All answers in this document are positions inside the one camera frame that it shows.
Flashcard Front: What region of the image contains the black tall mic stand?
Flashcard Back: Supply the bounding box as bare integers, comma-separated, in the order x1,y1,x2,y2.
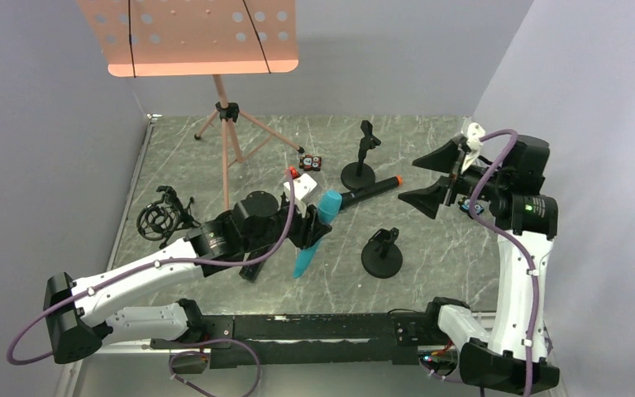
341,120,381,190

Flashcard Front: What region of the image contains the small red black cube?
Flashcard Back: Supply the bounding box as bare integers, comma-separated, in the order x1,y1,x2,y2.
298,155,322,172

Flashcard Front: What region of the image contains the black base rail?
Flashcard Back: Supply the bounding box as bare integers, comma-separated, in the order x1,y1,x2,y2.
147,312,456,369

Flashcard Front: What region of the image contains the pink music stand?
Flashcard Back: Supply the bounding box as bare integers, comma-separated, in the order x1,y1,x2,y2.
78,0,303,208

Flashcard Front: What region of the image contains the black round-base mic stand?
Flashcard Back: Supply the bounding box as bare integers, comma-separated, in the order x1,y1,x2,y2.
360,227,403,280

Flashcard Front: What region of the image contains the blue microphone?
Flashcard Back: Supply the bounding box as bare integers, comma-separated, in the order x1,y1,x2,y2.
293,190,342,279

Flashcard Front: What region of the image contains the black microphone silver grille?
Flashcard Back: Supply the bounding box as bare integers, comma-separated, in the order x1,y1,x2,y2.
238,251,265,282

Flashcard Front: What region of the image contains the black shock mount tripod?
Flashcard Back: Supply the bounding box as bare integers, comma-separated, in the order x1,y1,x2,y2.
136,185,200,249

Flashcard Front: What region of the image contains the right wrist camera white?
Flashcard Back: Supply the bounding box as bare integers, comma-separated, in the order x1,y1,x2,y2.
461,120,486,172

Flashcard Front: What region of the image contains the black microphone orange tip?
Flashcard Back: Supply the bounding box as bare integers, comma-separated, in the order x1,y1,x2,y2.
340,175,403,210

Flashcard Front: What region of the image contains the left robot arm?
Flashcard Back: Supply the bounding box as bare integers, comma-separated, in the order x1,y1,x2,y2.
44,191,332,364

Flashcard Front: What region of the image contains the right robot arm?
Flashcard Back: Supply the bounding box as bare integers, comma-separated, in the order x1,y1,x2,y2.
399,131,560,396

